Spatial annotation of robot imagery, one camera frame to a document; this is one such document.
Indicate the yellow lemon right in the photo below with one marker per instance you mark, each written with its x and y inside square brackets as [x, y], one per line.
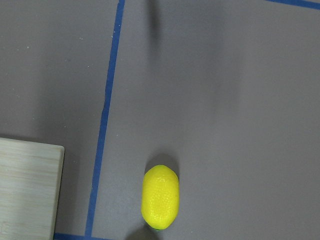
[160, 197]

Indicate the wooden cutting board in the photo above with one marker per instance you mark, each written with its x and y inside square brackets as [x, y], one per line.
[30, 179]

